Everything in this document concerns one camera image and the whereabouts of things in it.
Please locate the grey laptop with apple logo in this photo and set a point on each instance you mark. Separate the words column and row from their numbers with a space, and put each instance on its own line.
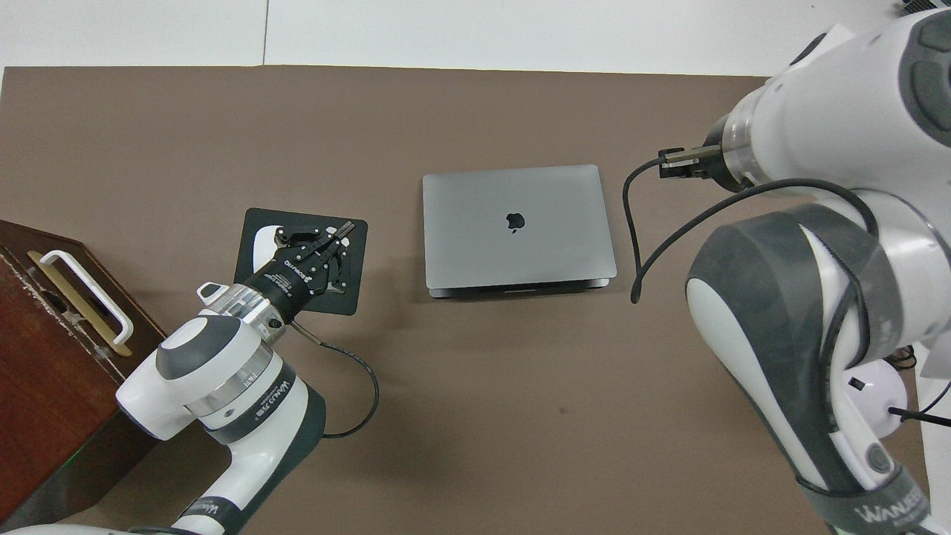
column 520, row 223

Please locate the dark brown wooden box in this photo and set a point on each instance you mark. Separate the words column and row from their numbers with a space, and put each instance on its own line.
column 44, row 371

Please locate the white computer mouse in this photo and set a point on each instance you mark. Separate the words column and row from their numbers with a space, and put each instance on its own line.
column 260, row 253

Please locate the brown table mat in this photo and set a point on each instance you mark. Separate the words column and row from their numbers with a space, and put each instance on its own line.
column 520, row 416

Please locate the black mouse pad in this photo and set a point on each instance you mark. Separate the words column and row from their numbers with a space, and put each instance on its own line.
column 243, row 267

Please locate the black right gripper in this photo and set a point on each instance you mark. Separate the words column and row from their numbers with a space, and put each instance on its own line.
column 715, row 171

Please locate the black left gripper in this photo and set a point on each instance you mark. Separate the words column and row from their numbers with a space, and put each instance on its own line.
column 286, row 279

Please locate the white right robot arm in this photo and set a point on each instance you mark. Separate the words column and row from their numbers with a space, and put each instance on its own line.
column 773, row 319

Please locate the grey keyboard device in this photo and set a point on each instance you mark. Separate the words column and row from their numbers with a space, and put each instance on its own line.
column 921, row 4

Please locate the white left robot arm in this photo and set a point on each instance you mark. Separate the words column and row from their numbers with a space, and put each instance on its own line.
column 223, row 386

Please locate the white desk lamp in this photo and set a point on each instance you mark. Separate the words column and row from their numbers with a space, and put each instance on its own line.
column 884, row 401

